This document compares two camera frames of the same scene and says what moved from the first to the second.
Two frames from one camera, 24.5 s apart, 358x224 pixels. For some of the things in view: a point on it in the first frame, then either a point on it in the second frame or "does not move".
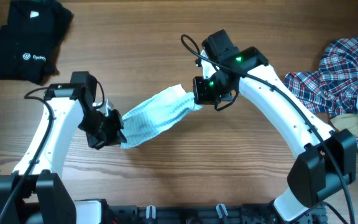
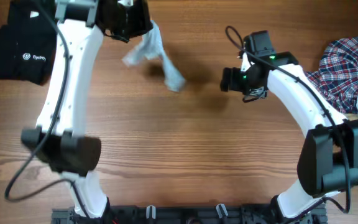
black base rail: [226, 213] does not move
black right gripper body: [209, 91] to [241, 81]
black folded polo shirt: [27, 48] does not move
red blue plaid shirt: [333, 89] does not move
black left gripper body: [101, 129] to [130, 22]
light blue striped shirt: [155, 112] to [150, 46]
